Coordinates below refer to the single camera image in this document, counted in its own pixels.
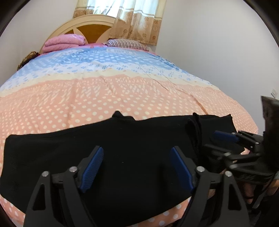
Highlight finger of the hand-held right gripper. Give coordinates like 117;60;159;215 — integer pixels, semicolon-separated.
202;144;265;173
213;130;265;153

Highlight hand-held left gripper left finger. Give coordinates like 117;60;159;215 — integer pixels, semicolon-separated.
24;145;104;227

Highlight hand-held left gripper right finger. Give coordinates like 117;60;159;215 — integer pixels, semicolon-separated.
169;146;251;227

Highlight black pants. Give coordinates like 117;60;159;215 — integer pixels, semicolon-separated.
0;111;246;227

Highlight person's right hand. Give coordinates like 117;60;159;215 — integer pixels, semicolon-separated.
242;172;279;205

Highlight dotted pastel bedspread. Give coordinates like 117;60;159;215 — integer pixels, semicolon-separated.
0;42;259;227

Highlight brown patterned bundle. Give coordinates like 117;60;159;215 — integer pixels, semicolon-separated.
17;51;40;71

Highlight folded pink blanket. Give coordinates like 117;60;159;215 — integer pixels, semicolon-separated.
40;34;87;54

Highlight striped pillow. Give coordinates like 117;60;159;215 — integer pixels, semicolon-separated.
105;39;150;52

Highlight cream wooden bed headboard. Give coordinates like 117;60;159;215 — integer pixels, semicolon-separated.
39;14;116;54

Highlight beige floral window curtain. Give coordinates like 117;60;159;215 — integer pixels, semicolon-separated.
73;0;120;19
108;0;167;46

